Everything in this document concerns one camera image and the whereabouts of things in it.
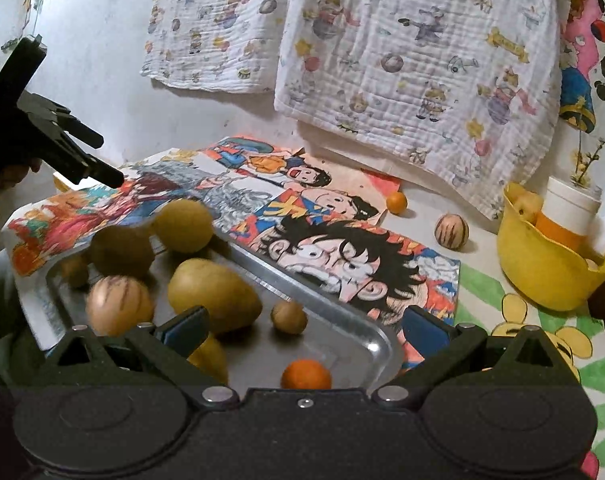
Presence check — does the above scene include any comic poster with orange figure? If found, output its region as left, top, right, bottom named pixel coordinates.
left=197, top=134, right=389, bottom=227

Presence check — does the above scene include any dry flower twig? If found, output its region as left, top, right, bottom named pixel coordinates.
left=573, top=130, right=605, bottom=188

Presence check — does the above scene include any large printed white blanket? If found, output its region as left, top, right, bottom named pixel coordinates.
left=274, top=0, right=564, bottom=222

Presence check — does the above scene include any yellow fruit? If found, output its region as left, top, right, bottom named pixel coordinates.
left=186, top=335, right=229, bottom=386
left=513, top=192, right=544, bottom=225

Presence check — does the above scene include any yellow plastic bowl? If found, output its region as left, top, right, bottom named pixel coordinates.
left=497, top=182, right=605, bottom=312

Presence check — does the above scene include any white and orange jar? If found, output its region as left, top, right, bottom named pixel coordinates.
left=535, top=176, right=603, bottom=253

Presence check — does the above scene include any person's left hand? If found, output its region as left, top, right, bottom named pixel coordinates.
left=0, top=156, right=42, bottom=202

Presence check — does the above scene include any metal tray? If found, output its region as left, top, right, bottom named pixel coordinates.
left=45, top=230, right=406, bottom=396

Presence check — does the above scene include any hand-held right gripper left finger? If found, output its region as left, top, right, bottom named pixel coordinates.
left=45, top=305, right=239, bottom=407

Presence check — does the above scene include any green-brown pear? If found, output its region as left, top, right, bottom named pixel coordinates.
left=89, top=225, right=156, bottom=281

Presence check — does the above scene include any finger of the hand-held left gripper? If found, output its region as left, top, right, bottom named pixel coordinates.
left=37, top=122, right=126, bottom=190
left=30, top=91, right=105, bottom=150

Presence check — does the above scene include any pink cartoon wall poster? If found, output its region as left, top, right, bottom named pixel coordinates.
left=559, top=0, right=605, bottom=133

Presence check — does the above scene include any red paper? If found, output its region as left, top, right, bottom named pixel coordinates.
left=360, top=167, right=403, bottom=196

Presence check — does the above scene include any large yellow mango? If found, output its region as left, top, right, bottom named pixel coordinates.
left=167, top=258, right=263, bottom=336

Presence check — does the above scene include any striped round fruit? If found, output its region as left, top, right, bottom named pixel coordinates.
left=435, top=213, right=470, bottom=251
left=86, top=276, right=156, bottom=337

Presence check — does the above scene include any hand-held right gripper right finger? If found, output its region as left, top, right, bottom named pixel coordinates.
left=373, top=305, right=567, bottom=407

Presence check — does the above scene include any comic poster with grey hair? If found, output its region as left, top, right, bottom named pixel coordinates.
left=5, top=147, right=248, bottom=281

